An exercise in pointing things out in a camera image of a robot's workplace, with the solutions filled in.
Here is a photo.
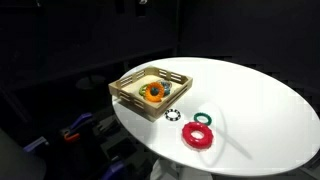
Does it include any large red ribbed ring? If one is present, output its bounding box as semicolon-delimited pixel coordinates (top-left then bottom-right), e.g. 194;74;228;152
181;121;214;150

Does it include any wooden slotted tray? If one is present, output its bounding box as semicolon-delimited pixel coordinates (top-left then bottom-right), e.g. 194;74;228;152
108;65;194;123

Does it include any purple clamp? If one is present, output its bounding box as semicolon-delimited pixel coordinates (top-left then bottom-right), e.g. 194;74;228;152
68;112;94;133
23;136;49;153
101;161;126;180

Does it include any grey rounded object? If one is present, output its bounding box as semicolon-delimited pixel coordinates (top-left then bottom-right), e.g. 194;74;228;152
0;128;47;180

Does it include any orange ribbed ring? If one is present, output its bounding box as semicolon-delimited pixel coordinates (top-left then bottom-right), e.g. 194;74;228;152
145;81;166;103

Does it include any blue grey ring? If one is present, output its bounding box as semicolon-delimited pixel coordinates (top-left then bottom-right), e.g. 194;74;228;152
149;79;173;96

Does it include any light green toothed ring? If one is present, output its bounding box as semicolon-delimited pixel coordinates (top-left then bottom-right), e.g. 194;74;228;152
138;83;149;97

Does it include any black and white ring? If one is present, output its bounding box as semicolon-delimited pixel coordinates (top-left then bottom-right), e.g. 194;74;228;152
164;108;182;122

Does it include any dark green beaded ring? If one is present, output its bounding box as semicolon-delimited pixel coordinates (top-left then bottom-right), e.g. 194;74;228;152
193;112;213;127

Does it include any white table pedestal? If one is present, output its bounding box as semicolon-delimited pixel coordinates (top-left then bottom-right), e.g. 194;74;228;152
149;158;214;180

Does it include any orange clamp handle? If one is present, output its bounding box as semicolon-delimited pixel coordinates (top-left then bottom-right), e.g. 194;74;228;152
63;131;81;144

